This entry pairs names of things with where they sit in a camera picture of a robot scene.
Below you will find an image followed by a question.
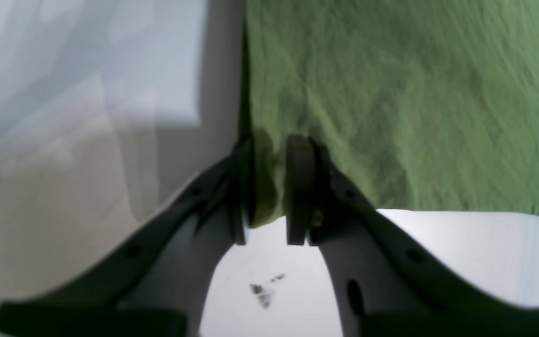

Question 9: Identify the image-right left gripper right finger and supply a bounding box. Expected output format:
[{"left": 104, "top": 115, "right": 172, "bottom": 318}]
[{"left": 284, "top": 135, "right": 539, "bottom": 337}]

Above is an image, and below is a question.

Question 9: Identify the image-right left gripper left finger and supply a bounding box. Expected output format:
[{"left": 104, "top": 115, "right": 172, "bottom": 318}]
[{"left": 0, "top": 139, "right": 254, "bottom": 337}]

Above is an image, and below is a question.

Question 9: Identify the olive green T-shirt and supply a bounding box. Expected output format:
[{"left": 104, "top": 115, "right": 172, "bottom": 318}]
[{"left": 245, "top": 0, "right": 539, "bottom": 225}]

